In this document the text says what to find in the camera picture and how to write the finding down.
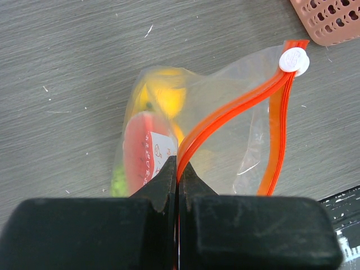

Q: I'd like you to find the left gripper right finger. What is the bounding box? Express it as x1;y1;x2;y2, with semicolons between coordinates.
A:
179;163;217;211

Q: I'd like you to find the yellow toy lemon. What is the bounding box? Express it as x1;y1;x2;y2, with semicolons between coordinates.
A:
130;67;186;119

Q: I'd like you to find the pink plastic basket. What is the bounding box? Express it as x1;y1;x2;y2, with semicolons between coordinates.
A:
290;0;360;47

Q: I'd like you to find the toy watermelon slice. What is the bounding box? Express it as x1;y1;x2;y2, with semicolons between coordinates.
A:
123;111;168;194

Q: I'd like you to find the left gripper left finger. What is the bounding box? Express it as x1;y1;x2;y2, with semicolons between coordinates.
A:
130;156;177;213

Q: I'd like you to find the green toy custard apple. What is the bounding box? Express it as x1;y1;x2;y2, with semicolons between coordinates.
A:
110;166;128;197

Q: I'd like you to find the clear orange zip top bag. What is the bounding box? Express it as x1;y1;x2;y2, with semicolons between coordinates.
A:
113;40;310;196

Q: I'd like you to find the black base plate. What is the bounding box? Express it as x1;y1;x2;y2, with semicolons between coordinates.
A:
319;186;360;270

